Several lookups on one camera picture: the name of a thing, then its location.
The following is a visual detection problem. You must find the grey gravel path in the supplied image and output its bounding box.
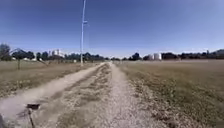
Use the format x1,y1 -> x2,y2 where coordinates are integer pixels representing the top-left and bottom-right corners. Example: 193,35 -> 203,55
0,61 -> 189,128

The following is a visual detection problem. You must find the tall pale pole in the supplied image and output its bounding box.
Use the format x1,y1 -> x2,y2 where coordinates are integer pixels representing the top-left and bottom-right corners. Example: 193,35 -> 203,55
79,0 -> 89,66

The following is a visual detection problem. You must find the white building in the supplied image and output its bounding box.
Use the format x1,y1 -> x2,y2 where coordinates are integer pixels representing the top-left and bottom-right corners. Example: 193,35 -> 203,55
148,52 -> 163,62

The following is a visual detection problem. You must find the row of trees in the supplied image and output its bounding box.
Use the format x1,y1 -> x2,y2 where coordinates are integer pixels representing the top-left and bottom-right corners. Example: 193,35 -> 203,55
0,43 -> 107,62
110,49 -> 224,62

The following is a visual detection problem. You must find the dry grass field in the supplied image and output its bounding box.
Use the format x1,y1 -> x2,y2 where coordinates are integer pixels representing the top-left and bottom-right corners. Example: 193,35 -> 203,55
113,59 -> 224,128
0,60 -> 102,100

